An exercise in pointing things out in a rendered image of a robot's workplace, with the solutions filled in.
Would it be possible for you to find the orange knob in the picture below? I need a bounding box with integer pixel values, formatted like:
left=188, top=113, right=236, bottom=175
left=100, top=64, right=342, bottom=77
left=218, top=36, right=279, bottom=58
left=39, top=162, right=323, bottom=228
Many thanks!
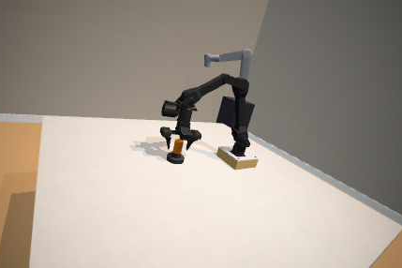
left=173, top=139, right=184, bottom=154

